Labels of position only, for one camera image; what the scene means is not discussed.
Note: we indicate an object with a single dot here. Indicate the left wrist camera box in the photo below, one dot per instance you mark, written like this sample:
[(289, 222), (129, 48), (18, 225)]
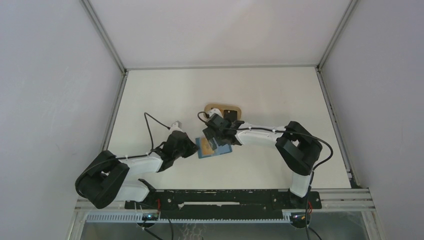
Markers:
[(176, 126)]

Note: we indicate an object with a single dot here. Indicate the beige oval plastic tray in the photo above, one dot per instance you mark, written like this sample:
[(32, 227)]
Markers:
[(223, 107)]

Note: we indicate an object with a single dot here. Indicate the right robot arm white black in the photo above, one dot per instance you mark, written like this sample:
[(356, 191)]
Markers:
[(301, 151)]

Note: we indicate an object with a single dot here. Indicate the gold credit card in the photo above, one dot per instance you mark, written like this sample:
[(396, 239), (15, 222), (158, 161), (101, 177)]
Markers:
[(205, 147)]

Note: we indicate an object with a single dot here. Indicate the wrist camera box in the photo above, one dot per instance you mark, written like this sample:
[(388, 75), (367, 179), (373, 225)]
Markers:
[(176, 126), (214, 111)]

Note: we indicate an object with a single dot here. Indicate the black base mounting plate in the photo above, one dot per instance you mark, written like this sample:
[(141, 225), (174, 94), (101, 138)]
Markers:
[(172, 200)]

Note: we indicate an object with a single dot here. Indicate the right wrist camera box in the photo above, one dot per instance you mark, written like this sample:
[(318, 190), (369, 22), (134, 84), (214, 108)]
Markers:
[(214, 111)]

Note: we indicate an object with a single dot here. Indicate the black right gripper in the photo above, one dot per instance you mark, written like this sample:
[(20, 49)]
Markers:
[(210, 134)]

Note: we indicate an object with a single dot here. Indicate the black VIP card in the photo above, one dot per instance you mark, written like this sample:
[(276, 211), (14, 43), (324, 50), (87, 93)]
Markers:
[(230, 115)]

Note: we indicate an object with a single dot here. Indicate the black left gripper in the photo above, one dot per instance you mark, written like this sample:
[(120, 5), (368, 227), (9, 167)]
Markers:
[(192, 148)]

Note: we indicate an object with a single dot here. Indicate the white slotted cable duct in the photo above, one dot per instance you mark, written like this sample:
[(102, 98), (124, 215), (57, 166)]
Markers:
[(127, 217)]

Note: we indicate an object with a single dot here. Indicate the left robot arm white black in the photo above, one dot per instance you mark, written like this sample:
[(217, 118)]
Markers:
[(110, 178)]

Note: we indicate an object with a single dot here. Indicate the blue leather card holder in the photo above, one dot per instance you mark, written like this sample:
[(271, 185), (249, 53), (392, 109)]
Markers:
[(219, 150)]

